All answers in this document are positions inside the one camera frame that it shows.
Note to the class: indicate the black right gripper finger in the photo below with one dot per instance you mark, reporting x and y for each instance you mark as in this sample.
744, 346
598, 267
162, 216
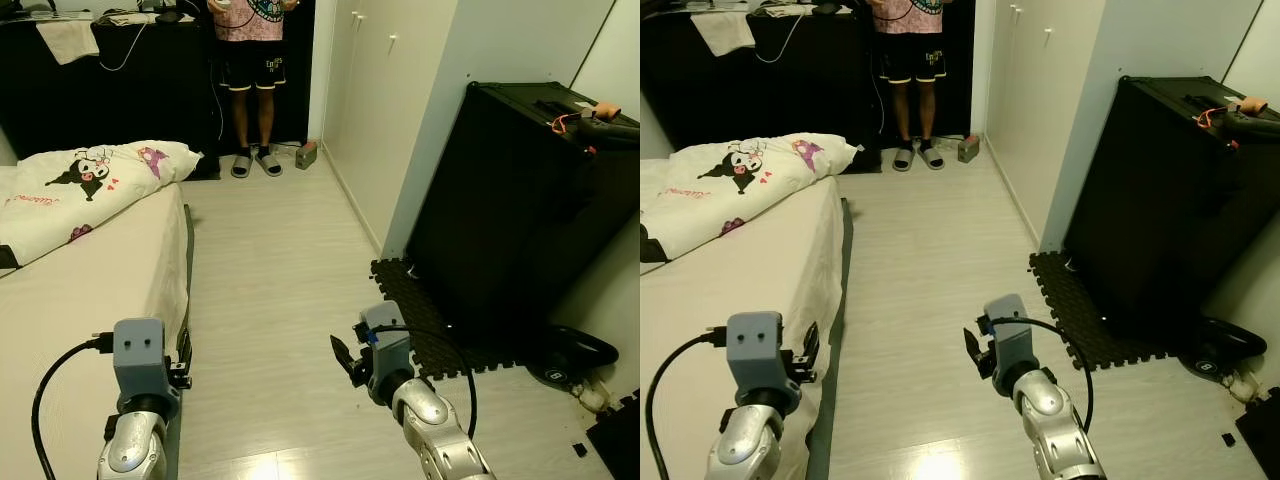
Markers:
975, 353
344, 362

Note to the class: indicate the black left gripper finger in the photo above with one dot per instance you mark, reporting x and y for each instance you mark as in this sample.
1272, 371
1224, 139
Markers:
185, 346
811, 342

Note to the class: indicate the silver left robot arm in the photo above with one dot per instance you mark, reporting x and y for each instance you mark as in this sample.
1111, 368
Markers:
135, 445
745, 445

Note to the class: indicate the black foam floor mat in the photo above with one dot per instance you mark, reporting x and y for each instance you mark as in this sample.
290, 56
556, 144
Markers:
1080, 310
420, 320

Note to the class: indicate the beige bed mattress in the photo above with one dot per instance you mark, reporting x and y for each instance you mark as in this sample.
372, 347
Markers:
720, 300
70, 300

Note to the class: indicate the cream cartoon print blanket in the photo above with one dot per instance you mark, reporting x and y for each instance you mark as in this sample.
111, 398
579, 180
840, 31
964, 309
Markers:
40, 225
700, 215

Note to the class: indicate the grey slide sandal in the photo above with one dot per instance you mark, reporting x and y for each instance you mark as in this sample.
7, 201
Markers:
933, 156
242, 166
270, 163
905, 159

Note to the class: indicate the black foam mat piece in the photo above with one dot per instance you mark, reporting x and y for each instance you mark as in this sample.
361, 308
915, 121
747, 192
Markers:
620, 440
1262, 430

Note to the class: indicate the small grey box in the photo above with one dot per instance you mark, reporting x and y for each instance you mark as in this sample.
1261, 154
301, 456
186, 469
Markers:
969, 150
307, 157

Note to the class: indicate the white power adapter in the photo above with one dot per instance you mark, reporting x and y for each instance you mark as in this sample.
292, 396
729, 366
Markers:
593, 396
1243, 385

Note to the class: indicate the black round floor device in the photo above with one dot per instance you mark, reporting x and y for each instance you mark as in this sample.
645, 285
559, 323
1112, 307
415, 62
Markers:
1225, 345
575, 350

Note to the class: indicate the tall black cabinet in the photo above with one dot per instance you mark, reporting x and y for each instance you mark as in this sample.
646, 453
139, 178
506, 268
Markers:
520, 220
1170, 210

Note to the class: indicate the white wardrobe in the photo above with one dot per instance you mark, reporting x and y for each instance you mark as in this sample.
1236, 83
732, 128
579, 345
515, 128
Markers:
380, 120
1040, 110

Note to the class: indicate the black dresser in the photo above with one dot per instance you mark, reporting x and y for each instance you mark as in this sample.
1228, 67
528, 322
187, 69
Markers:
800, 90
150, 100

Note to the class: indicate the white towel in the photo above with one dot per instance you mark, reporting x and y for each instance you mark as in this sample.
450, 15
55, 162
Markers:
68, 42
722, 35

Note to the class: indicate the person in pink shirt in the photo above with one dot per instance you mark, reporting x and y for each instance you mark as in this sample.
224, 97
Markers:
910, 20
250, 25

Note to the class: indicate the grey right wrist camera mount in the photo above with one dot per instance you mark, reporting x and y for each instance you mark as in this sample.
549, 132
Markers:
388, 350
1010, 340

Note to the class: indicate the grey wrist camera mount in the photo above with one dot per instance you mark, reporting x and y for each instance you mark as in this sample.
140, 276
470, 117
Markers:
388, 350
1010, 340
755, 350
140, 355

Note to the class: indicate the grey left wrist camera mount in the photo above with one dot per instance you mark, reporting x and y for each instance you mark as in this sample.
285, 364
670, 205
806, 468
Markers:
140, 355
755, 350

